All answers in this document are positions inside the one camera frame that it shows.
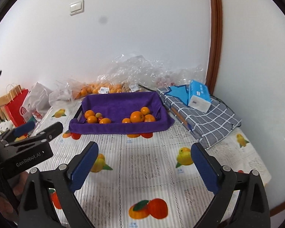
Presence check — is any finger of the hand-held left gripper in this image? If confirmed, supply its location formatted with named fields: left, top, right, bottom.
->
left=0, top=121, right=36, bottom=145
left=3, top=122, right=64, bottom=148

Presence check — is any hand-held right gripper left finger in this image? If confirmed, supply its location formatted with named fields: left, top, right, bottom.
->
left=18, top=141, right=99, bottom=228

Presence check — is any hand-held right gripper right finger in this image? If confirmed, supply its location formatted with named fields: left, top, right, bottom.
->
left=190, top=142, right=271, bottom=228

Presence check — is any large orange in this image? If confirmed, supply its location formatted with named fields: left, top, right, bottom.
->
left=130, top=111, right=144, bottom=123

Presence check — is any purple towel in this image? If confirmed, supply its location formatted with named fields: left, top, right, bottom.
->
left=69, top=91, right=175, bottom=135

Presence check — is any person's left hand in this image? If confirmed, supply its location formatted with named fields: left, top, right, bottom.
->
left=13, top=171, right=30, bottom=200

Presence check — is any red paper bag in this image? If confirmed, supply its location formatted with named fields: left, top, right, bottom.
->
left=4, top=83, right=30, bottom=127

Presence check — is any white green printed packet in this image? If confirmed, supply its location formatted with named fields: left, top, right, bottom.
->
left=0, top=120, right=15, bottom=136

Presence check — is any white plastic bag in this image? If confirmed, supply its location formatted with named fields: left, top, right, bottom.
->
left=22, top=82, right=53, bottom=123

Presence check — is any brown paper bag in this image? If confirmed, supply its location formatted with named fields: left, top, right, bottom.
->
left=0, top=94, right=17, bottom=121

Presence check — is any clear plastic bag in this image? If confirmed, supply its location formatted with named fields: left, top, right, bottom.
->
left=97, top=55, right=205, bottom=93
left=49, top=79, right=91, bottom=106

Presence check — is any grey checked cloth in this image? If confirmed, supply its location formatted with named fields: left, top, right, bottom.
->
left=157, top=87, right=242, bottom=150

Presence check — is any wooden stick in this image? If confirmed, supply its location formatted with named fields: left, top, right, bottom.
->
left=171, top=107, right=188, bottom=125

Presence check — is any white printed tablecloth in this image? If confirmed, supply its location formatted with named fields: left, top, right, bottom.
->
left=26, top=100, right=272, bottom=228

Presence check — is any pile of bagged oranges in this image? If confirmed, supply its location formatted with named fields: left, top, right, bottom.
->
left=74, top=82, right=123, bottom=100

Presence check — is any blue tissue packet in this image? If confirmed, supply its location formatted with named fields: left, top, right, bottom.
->
left=187, top=79, right=212, bottom=112

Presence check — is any blue paper piece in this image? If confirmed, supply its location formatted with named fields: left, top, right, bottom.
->
left=167, top=84, right=189, bottom=106

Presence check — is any brown wooden skirting board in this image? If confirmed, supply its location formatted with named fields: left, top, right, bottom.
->
left=269, top=193, right=285, bottom=216

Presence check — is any white light switch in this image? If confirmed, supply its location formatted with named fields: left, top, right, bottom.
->
left=70, top=0, right=85, bottom=16

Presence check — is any brown wooden door frame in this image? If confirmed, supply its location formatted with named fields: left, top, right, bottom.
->
left=205, top=0, right=223, bottom=93

